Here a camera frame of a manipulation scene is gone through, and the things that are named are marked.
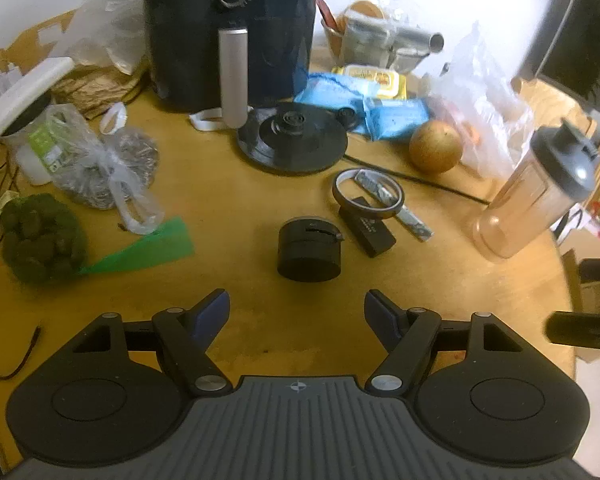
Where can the white jar green label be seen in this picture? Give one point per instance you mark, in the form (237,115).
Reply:
(40,152)

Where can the silver foil packet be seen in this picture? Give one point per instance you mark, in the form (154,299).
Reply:
(415,225)

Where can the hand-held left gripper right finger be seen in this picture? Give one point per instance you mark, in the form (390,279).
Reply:
(382,317)

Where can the white power bank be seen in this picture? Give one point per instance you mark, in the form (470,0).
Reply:
(22,92)

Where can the green net bag of chestnuts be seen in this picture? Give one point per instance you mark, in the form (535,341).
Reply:
(40,240)

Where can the large crumpled plastic bag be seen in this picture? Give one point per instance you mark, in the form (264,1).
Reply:
(105,15)

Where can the black kettle base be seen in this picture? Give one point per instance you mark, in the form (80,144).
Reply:
(292,140)

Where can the amber tape roll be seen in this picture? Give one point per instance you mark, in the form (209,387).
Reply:
(341,192)

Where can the black round case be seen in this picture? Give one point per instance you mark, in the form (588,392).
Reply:
(310,252)

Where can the silver foil roll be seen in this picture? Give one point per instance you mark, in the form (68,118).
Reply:
(420,41)

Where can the yellow wet wipes pack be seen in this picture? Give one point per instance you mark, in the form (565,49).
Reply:
(370,80)

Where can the dark blue air fryer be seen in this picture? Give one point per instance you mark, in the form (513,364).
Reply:
(275,35)

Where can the clear bag of seeds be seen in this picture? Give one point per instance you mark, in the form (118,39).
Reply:
(110,170)

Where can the wooden chair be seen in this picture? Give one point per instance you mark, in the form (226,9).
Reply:
(560,105)

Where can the black monitor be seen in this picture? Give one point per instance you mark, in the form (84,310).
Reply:
(580,40)

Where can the clear shaker bottle grey lid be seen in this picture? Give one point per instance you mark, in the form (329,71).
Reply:
(525,210)

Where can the small black box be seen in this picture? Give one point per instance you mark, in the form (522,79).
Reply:
(375,237)

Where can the torn cardboard sheet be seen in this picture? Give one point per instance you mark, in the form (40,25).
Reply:
(35,35)

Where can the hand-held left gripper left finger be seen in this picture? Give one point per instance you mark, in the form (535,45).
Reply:
(210,317)

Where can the brown paper bag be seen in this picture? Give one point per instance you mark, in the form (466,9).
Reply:
(95,87)

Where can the blue wet wipes pack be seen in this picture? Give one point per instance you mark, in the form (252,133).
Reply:
(397,119)
(330,90)

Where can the bowl of kitchen things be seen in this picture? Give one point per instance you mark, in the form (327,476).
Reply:
(365,40)

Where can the yellow-red apple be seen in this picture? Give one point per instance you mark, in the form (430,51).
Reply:
(436,147)

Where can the clear plastic bag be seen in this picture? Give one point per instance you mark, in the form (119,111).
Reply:
(485,110)

